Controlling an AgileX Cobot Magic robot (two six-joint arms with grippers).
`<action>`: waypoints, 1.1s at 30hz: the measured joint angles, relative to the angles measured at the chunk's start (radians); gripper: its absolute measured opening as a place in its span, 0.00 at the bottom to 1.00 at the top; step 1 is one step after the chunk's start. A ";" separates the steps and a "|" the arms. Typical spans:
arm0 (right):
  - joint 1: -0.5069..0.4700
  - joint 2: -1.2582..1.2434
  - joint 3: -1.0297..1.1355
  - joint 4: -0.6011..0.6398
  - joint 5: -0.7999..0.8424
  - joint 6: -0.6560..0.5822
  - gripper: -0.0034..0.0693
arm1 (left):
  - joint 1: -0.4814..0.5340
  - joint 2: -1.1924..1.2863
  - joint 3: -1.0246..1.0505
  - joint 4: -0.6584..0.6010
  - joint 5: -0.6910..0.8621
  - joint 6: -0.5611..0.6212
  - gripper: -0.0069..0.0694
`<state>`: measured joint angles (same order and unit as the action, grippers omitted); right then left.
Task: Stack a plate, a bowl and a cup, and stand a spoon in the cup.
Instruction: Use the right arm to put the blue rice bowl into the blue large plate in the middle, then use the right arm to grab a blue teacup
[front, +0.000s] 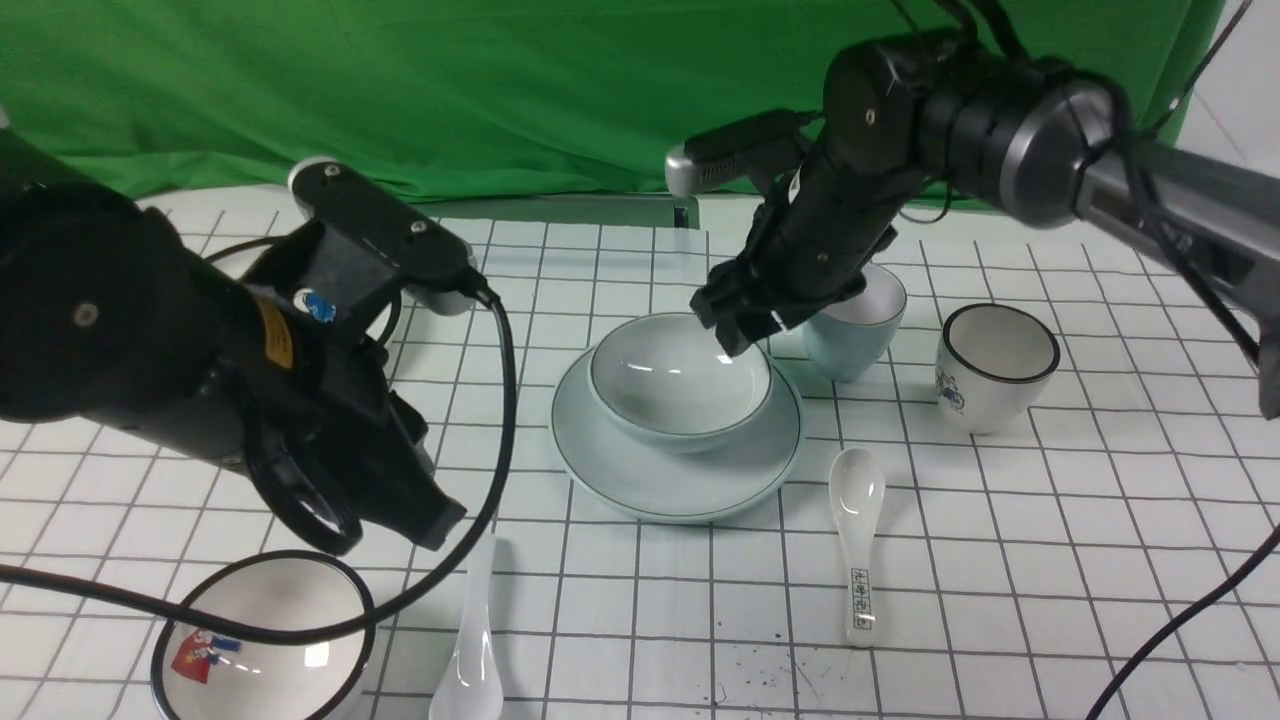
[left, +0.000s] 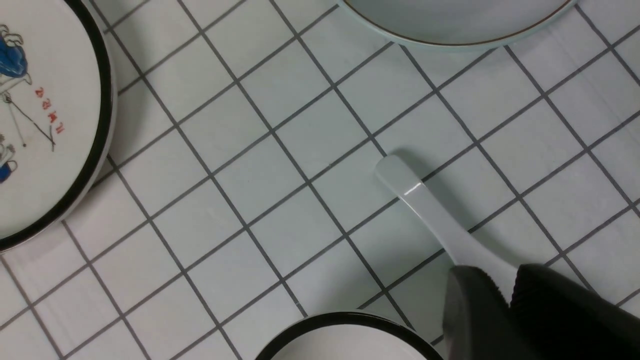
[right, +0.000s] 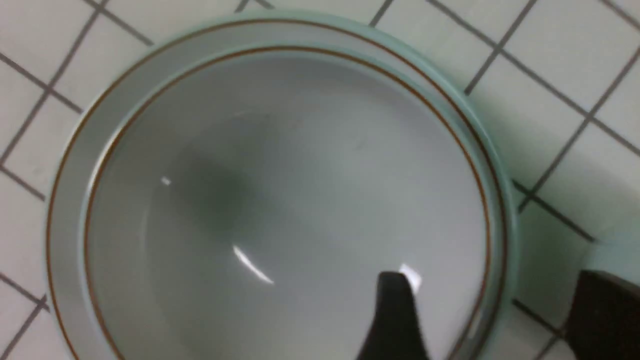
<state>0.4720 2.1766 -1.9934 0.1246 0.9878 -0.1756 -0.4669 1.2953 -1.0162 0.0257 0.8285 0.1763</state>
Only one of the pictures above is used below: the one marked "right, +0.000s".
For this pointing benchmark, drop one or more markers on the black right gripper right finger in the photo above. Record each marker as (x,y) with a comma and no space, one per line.
(604,319)

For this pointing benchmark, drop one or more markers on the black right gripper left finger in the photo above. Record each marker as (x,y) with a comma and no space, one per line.
(394,332)

